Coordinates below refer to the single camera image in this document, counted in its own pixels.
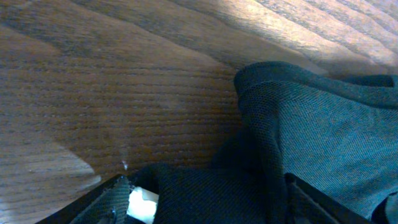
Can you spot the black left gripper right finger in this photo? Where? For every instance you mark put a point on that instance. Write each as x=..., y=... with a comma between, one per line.
x=308, y=205

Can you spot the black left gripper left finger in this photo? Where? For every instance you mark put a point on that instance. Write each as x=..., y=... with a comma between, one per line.
x=106, y=204

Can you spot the black t-shirt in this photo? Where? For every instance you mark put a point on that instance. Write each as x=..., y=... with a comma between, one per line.
x=339, y=136

